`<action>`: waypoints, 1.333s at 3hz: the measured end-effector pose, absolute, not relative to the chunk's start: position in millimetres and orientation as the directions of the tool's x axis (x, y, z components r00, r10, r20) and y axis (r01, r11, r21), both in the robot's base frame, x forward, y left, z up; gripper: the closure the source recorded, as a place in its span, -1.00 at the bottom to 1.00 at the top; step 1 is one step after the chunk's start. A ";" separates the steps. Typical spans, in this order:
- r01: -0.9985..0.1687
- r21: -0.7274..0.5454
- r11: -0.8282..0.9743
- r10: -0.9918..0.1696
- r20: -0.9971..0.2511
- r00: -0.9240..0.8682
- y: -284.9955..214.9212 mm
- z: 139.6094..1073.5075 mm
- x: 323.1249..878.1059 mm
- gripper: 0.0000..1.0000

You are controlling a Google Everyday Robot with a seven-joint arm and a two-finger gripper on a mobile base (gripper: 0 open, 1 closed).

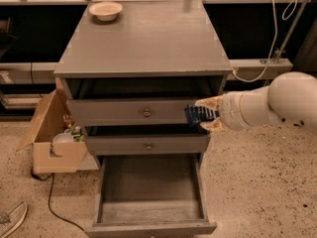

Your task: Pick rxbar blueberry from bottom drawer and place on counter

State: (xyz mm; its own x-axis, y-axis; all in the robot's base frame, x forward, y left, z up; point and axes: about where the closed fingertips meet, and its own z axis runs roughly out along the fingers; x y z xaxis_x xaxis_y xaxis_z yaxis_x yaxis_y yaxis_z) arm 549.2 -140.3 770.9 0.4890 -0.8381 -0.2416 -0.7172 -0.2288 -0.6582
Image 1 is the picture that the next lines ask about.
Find grey top drawer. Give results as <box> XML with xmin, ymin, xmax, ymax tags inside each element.
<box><xmin>64</xmin><ymin>76</ymin><xmax>220</xmax><ymax>126</ymax></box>

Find grey drawer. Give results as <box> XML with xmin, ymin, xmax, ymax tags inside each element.
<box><xmin>64</xmin><ymin>76</ymin><xmax>220</xmax><ymax>126</ymax></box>
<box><xmin>85</xmin><ymin>154</ymin><xmax>217</xmax><ymax>238</ymax></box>
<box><xmin>86</xmin><ymin>124</ymin><xmax>210</xmax><ymax>156</ymax></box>

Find white bowl in box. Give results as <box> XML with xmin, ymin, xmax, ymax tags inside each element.
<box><xmin>53</xmin><ymin>133</ymin><xmax>73</xmax><ymax>143</ymax></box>

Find metal diagonal pole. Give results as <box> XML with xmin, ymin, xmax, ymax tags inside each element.
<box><xmin>255</xmin><ymin>0</ymin><xmax>310</xmax><ymax>80</ymax></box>

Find grey middle drawer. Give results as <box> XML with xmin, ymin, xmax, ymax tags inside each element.
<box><xmin>86</xmin><ymin>124</ymin><xmax>210</xmax><ymax>156</ymax></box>

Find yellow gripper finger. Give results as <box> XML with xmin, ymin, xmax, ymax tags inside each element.
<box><xmin>194</xmin><ymin>95</ymin><xmax>223</xmax><ymax>110</ymax></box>
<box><xmin>200</xmin><ymin>117</ymin><xmax>228</xmax><ymax>132</ymax></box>

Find green items in box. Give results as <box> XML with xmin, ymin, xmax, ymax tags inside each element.
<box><xmin>63</xmin><ymin>114</ymin><xmax>84</xmax><ymax>142</ymax></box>

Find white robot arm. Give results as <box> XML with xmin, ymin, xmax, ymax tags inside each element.
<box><xmin>194</xmin><ymin>71</ymin><xmax>317</xmax><ymax>132</ymax></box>

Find grey wooden drawer cabinet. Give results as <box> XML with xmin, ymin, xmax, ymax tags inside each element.
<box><xmin>53</xmin><ymin>0</ymin><xmax>234</xmax><ymax>164</ymax></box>

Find open cardboard box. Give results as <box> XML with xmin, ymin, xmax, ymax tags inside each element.
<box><xmin>17</xmin><ymin>77</ymin><xmax>95</xmax><ymax>174</ymax></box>

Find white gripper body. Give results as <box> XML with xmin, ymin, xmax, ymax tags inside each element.
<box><xmin>219</xmin><ymin>91</ymin><xmax>249</xmax><ymax>131</ymax></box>

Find grey bottom drawer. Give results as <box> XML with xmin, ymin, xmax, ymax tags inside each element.
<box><xmin>85</xmin><ymin>154</ymin><xmax>217</xmax><ymax>238</ymax></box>

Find black floor cable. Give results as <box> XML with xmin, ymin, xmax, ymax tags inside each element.
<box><xmin>30</xmin><ymin>167</ymin><xmax>86</xmax><ymax>232</ymax></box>

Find dark grey side cabinet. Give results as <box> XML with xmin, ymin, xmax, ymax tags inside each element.
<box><xmin>293</xmin><ymin>25</ymin><xmax>317</xmax><ymax>72</ymax></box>

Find white sneaker shoe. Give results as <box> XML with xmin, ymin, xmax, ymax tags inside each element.
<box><xmin>0</xmin><ymin>201</ymin><xmax>28</xmax><ymax>238</ymax></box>

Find cream ceramic bowl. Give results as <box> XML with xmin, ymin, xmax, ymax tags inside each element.
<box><xmin>89</xmin><ymin>1</ymin><xmax>123</xmax><ymax>22</ymax></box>

